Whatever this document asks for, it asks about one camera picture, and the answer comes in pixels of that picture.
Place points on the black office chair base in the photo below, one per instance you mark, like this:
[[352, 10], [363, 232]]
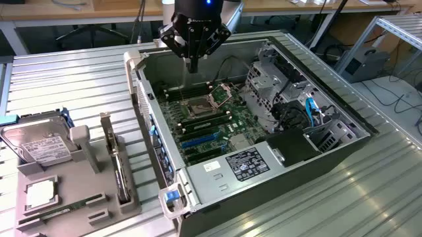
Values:
[[86, 30]]

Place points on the silver hard disk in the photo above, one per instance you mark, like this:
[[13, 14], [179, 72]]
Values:
[[38, 143]]

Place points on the silver metal drive cage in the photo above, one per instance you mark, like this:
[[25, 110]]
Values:
[[263, 84]]

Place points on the silver chipset heatsink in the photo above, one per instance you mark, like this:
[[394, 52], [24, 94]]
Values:
[[240, 142]]

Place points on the open PC case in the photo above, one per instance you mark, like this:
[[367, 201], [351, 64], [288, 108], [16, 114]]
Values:
[[279, 187]]

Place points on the CPU socket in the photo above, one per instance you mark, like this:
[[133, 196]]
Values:
[[197, 107]]

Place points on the wooden desk white frame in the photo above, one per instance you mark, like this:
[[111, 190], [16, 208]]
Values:
[[49, 12]]

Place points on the metal socket cover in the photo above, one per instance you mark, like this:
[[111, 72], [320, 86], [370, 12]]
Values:
[[219, 95]]

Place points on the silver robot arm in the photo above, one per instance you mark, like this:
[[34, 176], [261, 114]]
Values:
[[233, 14]]

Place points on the green RAM stick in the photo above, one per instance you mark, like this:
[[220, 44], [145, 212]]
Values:
[[62, 209]]

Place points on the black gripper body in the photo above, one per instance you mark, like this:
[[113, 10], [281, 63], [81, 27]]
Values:
[[197, 14]]

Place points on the blue case latch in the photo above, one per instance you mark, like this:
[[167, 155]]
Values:
[[171, 196]]

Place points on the brown cardboard box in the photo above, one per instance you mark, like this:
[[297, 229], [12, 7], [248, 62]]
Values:
[[112, 5]]

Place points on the blue expansion slot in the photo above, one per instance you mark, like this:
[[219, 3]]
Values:
[[197, 140]]

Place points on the green motherboard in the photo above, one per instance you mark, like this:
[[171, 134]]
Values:
[[237, 118]]

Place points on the grey power supply unit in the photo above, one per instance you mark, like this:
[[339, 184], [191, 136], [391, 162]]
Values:
[[211, 182]]

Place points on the grey parts rack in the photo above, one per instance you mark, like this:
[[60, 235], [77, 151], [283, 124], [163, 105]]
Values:
[[74, 182]]

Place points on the blue disk carrier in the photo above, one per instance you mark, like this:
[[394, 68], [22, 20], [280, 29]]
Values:
[[8, 120]]

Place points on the green graphics card black fan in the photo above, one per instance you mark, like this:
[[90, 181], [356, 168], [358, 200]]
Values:
[[119, 168]]

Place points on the installed RAM stick white label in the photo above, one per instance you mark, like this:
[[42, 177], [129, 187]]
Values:
[[201, 126]]

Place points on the aluminium frame table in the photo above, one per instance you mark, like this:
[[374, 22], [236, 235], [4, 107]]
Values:
[[398, 27]]

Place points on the silver CPU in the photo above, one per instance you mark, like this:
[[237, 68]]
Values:
[[38, 193]]

